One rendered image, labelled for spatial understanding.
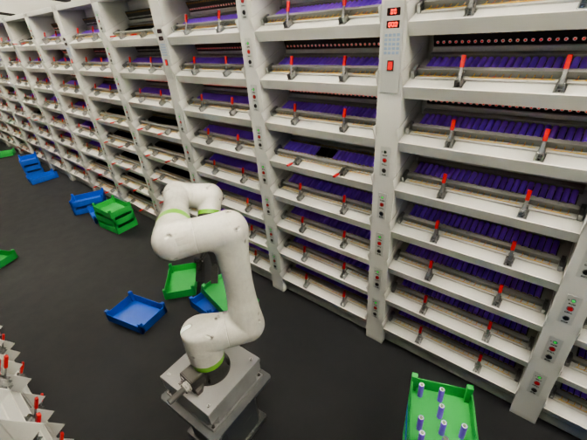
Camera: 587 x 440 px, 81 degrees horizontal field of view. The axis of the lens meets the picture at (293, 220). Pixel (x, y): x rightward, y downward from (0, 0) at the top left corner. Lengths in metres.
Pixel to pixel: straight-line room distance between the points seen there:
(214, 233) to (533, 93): 0.99
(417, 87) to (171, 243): 0.94
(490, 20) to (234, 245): 0.97
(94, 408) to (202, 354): 0.89
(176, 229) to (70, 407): 1.32
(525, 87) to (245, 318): 1.12
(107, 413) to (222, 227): 1.26
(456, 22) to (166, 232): 1.05
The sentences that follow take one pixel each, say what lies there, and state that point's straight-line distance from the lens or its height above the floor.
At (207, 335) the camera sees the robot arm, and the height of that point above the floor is 0.62.
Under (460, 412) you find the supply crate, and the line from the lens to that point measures 1.48.
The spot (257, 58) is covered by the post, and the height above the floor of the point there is 1.39.
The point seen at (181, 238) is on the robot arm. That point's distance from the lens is 1.04.
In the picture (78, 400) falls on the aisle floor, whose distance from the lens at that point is 2.18.
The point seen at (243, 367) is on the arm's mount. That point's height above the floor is 0.39.
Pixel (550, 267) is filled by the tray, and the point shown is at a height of 0.73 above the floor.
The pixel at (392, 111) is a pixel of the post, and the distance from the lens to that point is 1.37.
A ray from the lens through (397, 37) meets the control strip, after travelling 1.33.
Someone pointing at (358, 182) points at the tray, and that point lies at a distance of 1.54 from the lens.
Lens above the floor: 1.53
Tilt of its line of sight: 30 degrees down
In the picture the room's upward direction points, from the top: 5 degrees counter-clockwise
